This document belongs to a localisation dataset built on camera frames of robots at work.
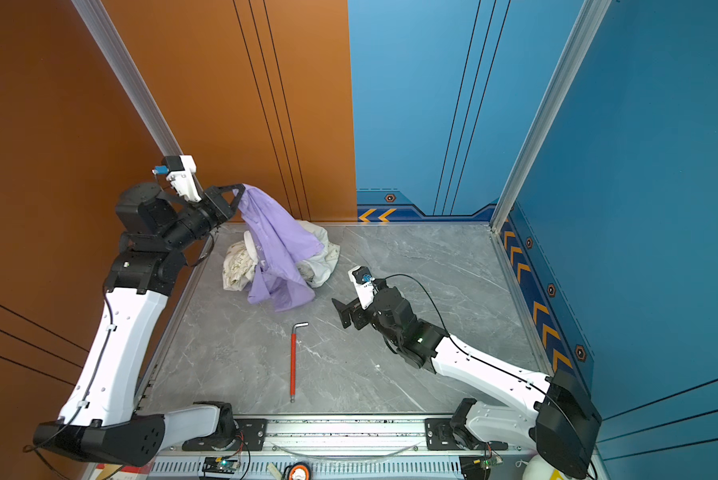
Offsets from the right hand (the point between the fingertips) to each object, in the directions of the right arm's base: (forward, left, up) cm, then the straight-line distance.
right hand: (346, 291), depth 74 cm
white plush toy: (-35, -42, -17) cm, 57 cm away
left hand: (+10, +19, +26) cm, 34 cm away
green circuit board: (-34, +30, -23) cm, 51 cm away
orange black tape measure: (-35, +11, -20) cm, 42 cm away
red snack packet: (-35, +53, -18) cm, 66 cm away
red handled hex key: (-5, +17, -22) cm, 28 cm away
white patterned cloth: (+11, +30, -1) cm, 32 cm away
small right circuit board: (-33, -34, -23) cm, 53 cm away
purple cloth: (+8, +16, +9) cm, 20 cm away
